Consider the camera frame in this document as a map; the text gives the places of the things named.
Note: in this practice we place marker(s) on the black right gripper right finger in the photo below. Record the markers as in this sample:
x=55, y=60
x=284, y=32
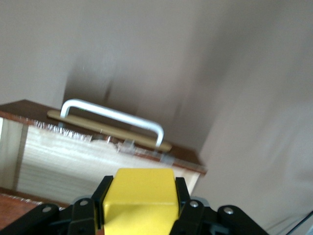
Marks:
x=207, y=220

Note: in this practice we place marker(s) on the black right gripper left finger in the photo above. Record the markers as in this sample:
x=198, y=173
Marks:
x=61, y=218

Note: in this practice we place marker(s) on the yellow cube block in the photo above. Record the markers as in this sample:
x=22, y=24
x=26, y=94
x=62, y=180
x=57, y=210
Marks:
x=139, y=191

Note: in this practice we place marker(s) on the dark brown wooden cabinet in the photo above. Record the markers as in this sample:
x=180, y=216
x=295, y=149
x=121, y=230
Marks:
x=19, y=210

